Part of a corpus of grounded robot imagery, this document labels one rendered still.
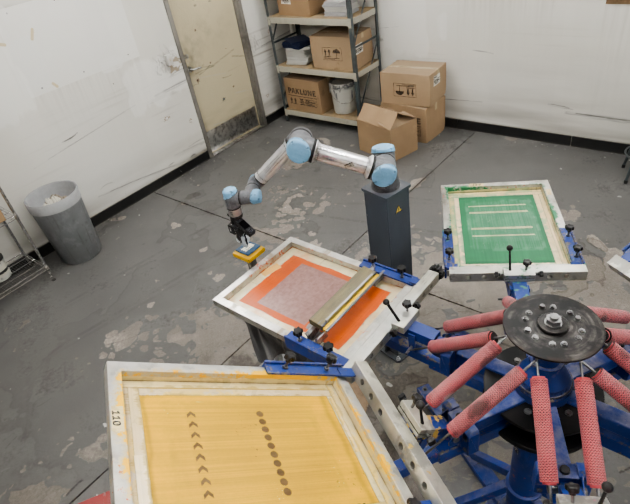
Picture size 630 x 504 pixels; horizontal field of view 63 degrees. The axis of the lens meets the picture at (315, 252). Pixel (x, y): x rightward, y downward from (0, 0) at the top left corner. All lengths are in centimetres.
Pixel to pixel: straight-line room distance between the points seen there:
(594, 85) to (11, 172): 528
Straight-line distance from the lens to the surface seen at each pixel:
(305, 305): 240
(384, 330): 212
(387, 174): 246
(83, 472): 349
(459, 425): 174
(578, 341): 177
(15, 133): 522
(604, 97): 556
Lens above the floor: 256
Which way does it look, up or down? 36 degrees down
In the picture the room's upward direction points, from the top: 11 degrees counter-clockwise
